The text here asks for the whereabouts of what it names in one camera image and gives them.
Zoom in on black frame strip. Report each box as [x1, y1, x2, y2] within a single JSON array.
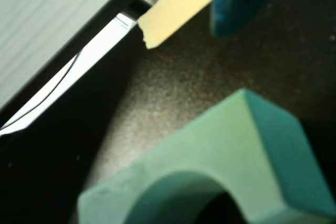
[[0, 0, 162, 130]]

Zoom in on white ribbed panel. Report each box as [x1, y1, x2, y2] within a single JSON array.
[[0, 0, 138, 109]]

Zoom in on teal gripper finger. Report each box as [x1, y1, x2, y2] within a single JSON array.
[[211, 0, 289, 37]]

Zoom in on beige masking tape piece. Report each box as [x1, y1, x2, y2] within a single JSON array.
[[136, 0, 224, 49]]

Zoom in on light green arch block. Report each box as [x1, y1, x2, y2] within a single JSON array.
[[77, 88, 336, 224]]

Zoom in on thin dark wire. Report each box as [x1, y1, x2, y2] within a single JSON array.
[[0, 50, 82, 130]]

